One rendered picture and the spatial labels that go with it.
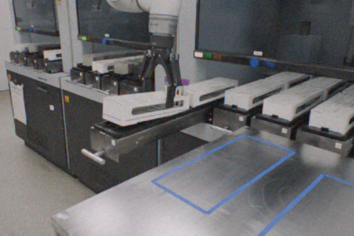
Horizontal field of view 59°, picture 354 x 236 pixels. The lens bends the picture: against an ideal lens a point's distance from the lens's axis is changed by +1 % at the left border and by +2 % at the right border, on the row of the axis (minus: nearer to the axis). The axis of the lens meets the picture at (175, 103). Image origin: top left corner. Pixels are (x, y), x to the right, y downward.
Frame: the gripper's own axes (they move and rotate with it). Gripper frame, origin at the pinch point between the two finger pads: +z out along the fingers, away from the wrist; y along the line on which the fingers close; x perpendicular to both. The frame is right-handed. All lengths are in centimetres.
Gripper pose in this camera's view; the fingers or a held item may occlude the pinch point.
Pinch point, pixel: (157, 97)
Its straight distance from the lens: 102.1
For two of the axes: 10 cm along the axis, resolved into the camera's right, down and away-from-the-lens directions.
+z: -0.9, 9.7, 2.2
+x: 6.7, -1.1, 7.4
